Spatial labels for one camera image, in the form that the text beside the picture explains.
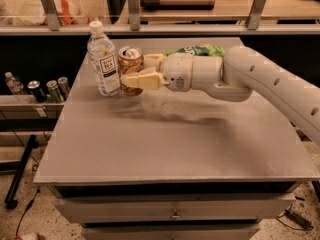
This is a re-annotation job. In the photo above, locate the left metal bracket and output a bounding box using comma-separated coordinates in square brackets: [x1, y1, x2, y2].
[40, 0, 61, 31]

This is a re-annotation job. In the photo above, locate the right metal bracket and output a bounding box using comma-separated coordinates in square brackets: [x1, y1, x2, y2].
[245, 0, 267, 30]

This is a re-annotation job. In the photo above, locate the orange LaCroix can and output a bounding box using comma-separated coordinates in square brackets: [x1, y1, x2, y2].
[117, 46, 143, 96]

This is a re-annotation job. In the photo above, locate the black floor cable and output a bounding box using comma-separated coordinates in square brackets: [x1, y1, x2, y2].
[15, 187, 41, 237]

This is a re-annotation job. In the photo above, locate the middle metal bracket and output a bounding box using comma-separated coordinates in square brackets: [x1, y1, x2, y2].
[128, 0, 140, 31]

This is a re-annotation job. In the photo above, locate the grey drawer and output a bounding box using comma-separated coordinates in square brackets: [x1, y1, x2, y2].
[55, 193, 295, 224]
[81, 224, 260, 240]

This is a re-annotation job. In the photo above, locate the clear plastic tea bottle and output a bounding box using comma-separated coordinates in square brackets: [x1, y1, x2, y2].
[87, 21, 121, 97]

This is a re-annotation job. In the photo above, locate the green can on shelf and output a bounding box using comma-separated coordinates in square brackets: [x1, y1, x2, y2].
[46, 80, 64, 103]

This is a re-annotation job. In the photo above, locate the green chip bag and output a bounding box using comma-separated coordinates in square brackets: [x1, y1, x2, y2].
[165, 44, 225, 57]

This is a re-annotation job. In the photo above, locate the upper grey drawer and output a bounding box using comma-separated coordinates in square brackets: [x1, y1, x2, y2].
[55, 193, 295, 224]

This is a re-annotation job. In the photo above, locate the black stand leg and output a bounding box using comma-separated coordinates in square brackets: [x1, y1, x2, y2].
[4, 134, 39, 210]

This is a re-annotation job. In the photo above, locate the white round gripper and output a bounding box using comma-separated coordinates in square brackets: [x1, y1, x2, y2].
[120, 53, 193, 92]

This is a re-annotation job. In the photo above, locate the lower grey drawer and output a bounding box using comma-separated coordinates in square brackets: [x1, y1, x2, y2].
[81, 224, 260, 240]

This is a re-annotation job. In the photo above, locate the dark blue can on shelf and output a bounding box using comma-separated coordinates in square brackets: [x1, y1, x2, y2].
[27, 80, 47, 103]

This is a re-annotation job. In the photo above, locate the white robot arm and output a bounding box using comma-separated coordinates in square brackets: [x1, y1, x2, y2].
[120, 46, 320, 145]

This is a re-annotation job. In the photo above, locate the metal bracket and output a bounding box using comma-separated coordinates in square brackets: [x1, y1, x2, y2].
[128, 0, 140, 31]
[245, 0, 267, 30]
[40, 0, 61, 31]

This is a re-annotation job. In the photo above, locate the black power adapter on floor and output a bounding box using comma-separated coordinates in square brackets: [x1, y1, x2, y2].
[286, 210, 313, 230]

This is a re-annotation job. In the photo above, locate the orange white plastic bag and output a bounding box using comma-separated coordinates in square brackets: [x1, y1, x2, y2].
[0, 0, 89, 26]

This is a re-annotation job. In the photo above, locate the grey can on shelf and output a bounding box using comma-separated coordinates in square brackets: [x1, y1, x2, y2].
[58, 77, 70, 99]

